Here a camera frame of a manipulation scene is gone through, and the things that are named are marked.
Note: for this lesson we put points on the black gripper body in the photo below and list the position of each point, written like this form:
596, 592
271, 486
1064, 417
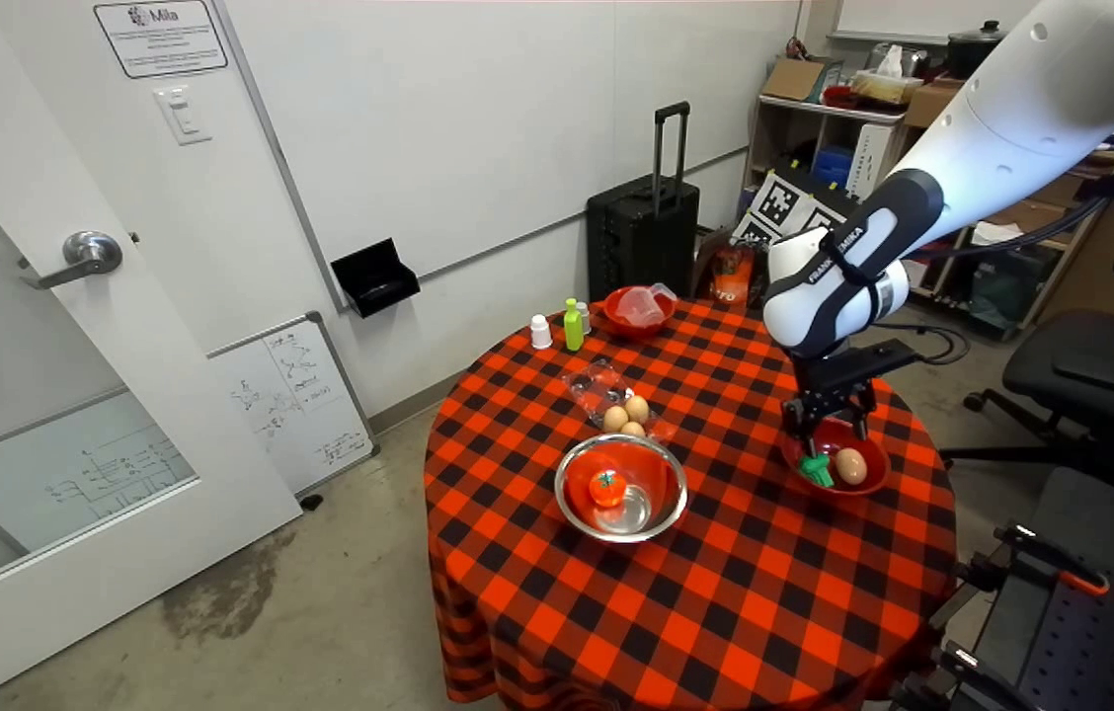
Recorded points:
848, 368

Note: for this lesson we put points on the green plastic broccoli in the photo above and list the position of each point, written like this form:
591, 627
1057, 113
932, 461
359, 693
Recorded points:
820, 471

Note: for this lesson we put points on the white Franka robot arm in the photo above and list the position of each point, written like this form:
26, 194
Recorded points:
1016, 122

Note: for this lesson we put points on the red bowl with egg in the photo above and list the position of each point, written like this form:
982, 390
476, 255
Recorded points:
874, 455

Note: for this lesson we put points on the brown egg in red bowl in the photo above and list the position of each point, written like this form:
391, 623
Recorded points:
850, 468

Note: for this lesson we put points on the red bowl with plastic bag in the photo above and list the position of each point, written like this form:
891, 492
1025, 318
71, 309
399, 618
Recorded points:
615, 318

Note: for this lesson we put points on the shiny metal bowl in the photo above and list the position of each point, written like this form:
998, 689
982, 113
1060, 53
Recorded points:
578, 509

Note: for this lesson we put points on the orange lantern object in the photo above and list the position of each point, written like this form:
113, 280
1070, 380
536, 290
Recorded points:
733, 280

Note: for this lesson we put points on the beige egg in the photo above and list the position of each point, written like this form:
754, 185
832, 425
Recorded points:
634, 427
615, 417
638, 404

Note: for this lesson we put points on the dark green storage bin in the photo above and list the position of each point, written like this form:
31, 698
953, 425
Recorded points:
1002, 290

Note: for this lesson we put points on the black white marker tag board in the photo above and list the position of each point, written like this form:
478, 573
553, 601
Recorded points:
779, 203

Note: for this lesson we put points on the red black checkered tablecloth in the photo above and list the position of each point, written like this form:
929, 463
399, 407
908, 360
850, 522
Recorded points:
716, 594

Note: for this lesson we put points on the clear plastic bag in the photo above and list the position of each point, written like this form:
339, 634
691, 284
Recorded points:
642, 305

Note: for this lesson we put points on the orange toy vegetable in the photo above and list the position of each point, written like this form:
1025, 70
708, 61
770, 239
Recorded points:
607, 486

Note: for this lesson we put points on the clear plastic egg container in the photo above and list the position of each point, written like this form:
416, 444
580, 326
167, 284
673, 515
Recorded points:
594, 390

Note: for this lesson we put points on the black office chair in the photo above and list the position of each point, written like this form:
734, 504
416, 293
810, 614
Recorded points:
1094, 360

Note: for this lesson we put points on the black rolling suitcase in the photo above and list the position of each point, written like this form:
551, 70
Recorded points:
642, 239

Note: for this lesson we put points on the small green bottle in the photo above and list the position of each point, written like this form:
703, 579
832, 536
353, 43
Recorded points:
573, 326

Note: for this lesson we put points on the small white bottle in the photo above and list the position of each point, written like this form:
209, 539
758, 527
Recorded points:
538, 332

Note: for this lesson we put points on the brown cardboard box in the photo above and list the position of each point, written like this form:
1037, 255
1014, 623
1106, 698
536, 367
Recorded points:
794, 82

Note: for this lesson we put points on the black equipment cart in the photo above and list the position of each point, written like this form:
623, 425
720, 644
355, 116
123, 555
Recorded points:
1070, 634

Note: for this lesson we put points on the small leaning whiteboard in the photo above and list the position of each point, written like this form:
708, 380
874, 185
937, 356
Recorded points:
303, 407

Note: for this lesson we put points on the white door with window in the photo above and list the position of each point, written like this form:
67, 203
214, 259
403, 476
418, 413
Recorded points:
123, 368

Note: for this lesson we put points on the white paper door sign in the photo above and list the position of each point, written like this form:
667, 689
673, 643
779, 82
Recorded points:
164, 37

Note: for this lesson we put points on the large wall whiteboard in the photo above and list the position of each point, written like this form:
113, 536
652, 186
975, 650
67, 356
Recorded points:
478, 122

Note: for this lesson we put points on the black wall holder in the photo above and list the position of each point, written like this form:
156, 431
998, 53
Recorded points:
378, 280

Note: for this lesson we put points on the white light switch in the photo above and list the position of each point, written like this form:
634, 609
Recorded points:
184, 116

